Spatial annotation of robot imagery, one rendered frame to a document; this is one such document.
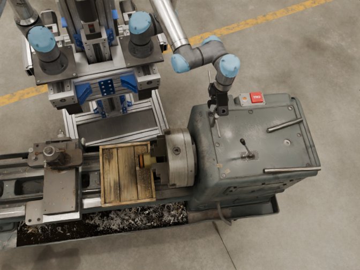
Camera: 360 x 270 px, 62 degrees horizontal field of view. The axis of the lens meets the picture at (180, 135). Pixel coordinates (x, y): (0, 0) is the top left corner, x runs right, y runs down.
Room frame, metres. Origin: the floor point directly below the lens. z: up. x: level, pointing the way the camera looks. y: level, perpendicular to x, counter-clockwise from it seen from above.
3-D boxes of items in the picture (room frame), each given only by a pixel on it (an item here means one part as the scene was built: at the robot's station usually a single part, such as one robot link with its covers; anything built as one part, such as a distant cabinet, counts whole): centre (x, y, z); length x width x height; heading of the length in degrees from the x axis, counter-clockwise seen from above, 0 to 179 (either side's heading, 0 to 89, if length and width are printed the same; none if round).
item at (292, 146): (0.67, -0.37, 1.06); 0.59 x 0.48 x 0.39; 109
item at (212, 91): (0.72, -0.13, 1.49); 0.09 x 0.08 x 0.12; 19
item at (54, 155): (0.40, 0.62, 1.13); 0.08 x 0.08 x 0.03
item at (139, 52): (1.12, 0.33, 1.21); 0.15 x 0.15 x 0.10
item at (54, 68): (0.89, 0.77, 1.21); 0.15 x 0.15 x 0.10
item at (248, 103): (0.87, -0.33, 1.23); 0.13 x 0.08 x 0.05; 109
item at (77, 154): (0.40, 0.59, 0.99); 0.20 x 0.10 x 0.05; 109
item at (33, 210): (0.31, 0.64, 0.90); 0.47 x 0.30 x 0.06; 19
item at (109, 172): (0.43, 0.26, 0.89); 0.36 x 0.30 x 0.04; 19
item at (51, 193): (0.34, 0.60, 0.95); 0.43 x 0.17 x 0.05; 19
